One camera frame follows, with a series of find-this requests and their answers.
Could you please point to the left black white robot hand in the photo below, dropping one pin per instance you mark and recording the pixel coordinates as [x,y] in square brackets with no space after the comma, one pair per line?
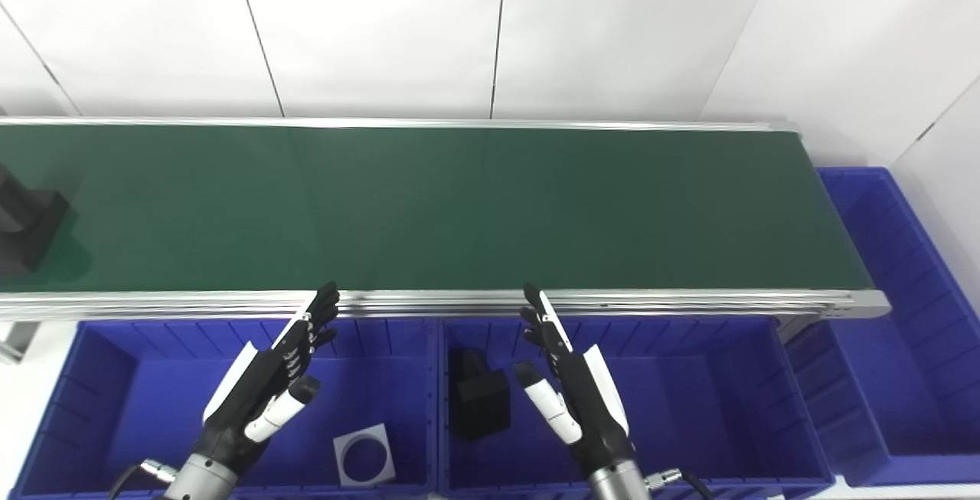
[264,377]

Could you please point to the black cylinder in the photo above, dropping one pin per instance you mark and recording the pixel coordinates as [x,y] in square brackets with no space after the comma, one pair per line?
[27,224]
[481,404]

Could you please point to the white square plate with hole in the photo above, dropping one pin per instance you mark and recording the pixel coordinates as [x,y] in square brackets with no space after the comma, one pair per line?
[344,458]

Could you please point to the blue bin with black part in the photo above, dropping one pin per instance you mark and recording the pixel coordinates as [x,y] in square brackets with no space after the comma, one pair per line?
[689,408]

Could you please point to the green conveyor belt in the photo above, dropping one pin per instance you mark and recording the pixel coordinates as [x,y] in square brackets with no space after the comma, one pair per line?
[459,303]
[459,209]

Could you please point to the large blue plastic bin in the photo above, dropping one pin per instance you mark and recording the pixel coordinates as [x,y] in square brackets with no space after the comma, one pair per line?
[919,377]

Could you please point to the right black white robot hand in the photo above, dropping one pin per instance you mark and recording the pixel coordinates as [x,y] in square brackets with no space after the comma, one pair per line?
[586,400]

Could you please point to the blue bin with white plate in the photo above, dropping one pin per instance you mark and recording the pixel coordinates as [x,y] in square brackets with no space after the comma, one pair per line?
[153,408]

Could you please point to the aluminium conveyor leg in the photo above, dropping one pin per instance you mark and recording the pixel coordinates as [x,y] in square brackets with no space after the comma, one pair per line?
[15,339]
[800,325]

